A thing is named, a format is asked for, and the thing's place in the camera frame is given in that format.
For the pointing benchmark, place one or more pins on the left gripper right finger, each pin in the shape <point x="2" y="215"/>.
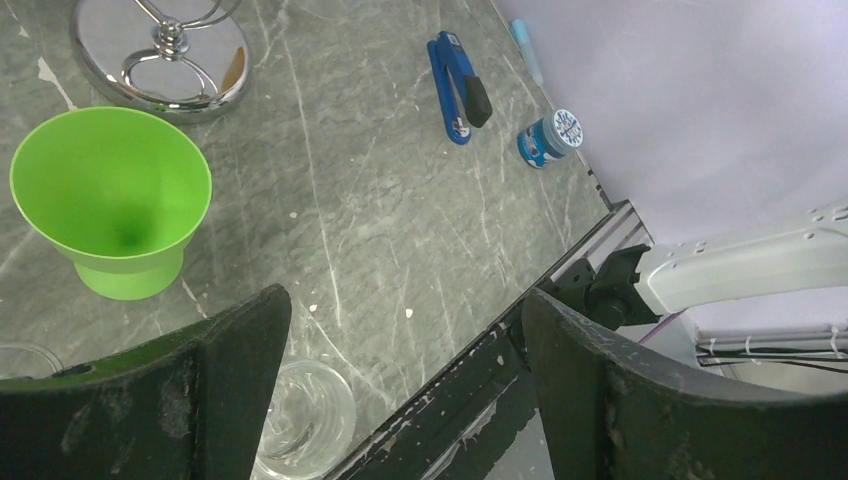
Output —
<point x="614" y="409"/>

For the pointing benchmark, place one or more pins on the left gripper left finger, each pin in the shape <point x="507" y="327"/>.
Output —
<point x="189" y="404"/>

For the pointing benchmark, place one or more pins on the green plastic goblet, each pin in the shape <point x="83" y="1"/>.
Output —
<point x="119" y="192"/>

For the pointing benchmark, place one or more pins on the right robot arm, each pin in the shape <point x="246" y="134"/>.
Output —
<point x="642" y="284"/>

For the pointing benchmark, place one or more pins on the clear wine glass front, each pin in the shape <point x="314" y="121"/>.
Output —
<point x="309" y="425"/>

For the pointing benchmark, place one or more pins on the clear wine glass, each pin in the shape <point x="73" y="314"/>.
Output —
<point x="20" y="359"/>
<point x="309" y="425"/>

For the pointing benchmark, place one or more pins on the clear wine glass left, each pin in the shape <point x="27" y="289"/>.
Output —
<point x="20" y="359"/>

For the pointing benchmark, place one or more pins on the blue white bottle cap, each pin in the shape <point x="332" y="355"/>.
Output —
<point x="550" y="139"/>

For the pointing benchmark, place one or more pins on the light blue clip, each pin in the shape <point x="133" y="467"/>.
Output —
<point x="523" y="41"/>

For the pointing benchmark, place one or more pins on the black base frame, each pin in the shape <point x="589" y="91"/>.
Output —
<point x="452" y="408"/>

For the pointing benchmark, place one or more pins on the silver wire glass rack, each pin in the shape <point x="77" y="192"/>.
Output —
<point x="184" y="61"/>

